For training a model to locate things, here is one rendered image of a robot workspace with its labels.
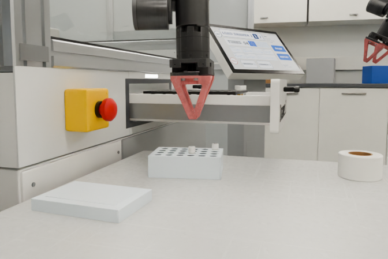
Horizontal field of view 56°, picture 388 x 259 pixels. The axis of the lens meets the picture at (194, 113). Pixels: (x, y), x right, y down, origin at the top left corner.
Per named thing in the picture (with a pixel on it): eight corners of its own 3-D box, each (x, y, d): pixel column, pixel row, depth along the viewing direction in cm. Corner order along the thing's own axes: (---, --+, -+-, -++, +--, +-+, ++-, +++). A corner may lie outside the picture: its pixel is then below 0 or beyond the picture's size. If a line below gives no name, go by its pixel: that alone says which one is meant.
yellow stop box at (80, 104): (112, 127, 67) (112, 87, 66) (90, 132, 60) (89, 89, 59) (88, 126, 68) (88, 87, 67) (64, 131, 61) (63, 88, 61)
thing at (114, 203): (152, 200, 50) (152, 188, 50) (118, 223, 42) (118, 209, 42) (75, 191, 54) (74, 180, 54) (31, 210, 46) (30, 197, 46)
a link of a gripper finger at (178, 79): (170, 120, 60) (169, 63, 59) (178, 116, 67) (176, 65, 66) (212, 120, 59) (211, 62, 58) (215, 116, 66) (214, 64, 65)
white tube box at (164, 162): (223, 168, 69) (223, 148, 68) (220, 180, 61) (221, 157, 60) (159, 166, 70) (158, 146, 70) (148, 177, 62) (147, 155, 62)
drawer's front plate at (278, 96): (286, 119, 100) (287, 79, 99) (278, 134, 73) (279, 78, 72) (279, 119, 101) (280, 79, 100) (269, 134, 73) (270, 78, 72)
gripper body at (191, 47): (168, 71, 58) (167, 23, 57) (179, 72, 68) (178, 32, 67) (209, 70, 57) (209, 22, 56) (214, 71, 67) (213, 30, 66)
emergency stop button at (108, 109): (119, 120, 64) (119, 97, 64) (108, 122, 60) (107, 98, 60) (104, 119, 65) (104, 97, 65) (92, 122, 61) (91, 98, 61)
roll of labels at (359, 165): (390, 177, 62) (391, 154, 62) (367, 184, 58) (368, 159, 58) (352, 169, 68) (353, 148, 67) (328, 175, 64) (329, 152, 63)
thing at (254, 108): (279, 114, 99) (279, 92, 99) (270, 125, 75) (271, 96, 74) (144, 111, 111) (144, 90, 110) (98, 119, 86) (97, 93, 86)
